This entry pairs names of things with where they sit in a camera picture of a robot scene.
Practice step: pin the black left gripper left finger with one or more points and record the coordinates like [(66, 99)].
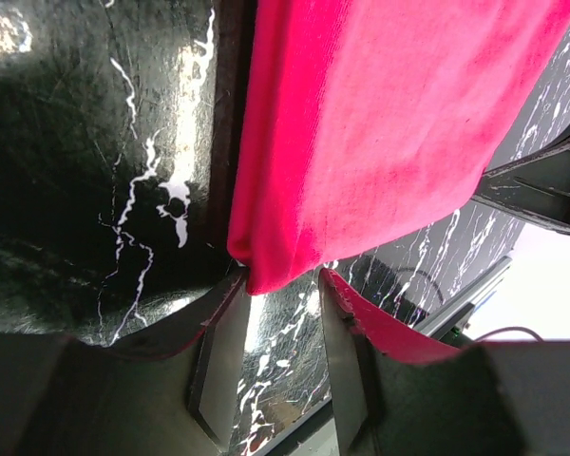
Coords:
[(168, 389)]

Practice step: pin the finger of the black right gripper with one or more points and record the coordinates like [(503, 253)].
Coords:
[(534, 188)]

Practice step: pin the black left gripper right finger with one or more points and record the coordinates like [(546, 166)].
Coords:
[(396, 391)]

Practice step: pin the magenta pink t shirt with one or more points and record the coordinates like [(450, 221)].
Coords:
[(368, 120)]

